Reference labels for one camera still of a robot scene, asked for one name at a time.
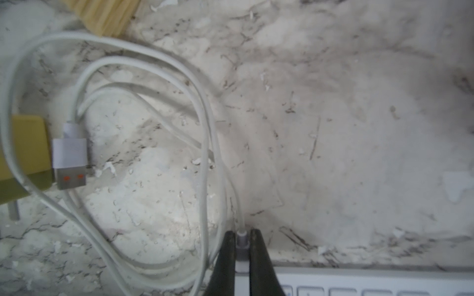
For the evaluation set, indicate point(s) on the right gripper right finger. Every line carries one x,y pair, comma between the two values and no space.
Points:
262,277

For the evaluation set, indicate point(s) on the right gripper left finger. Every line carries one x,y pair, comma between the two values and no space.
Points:
222,281

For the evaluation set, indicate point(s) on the white keyboard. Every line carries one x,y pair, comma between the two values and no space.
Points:
299,281

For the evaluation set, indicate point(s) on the yellow USB charger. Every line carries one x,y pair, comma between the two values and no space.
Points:
31,144

